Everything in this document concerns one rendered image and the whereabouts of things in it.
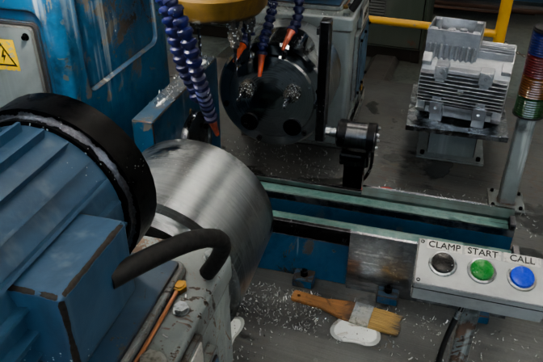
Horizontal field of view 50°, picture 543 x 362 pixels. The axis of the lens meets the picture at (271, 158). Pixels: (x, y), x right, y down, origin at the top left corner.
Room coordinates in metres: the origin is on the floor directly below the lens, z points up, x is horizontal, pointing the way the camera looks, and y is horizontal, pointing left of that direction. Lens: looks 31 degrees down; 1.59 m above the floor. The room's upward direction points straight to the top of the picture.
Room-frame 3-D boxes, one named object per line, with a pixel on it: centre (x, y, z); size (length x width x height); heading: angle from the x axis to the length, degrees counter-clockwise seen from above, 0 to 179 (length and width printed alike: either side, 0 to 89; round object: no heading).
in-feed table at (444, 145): (1.36, -0.48, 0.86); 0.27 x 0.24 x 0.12; 164
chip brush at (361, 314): (0.76, -0.13, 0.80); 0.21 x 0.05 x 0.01; 68
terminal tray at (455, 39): (1.34, -0.44, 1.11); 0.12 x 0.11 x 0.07; 67
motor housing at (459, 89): (1.32, -0.48, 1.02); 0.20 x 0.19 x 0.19; 67
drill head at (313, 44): (1.28, -0.03, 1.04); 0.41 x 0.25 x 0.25; 164
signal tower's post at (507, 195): (1.10, -0.54, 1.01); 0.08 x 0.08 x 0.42; 74
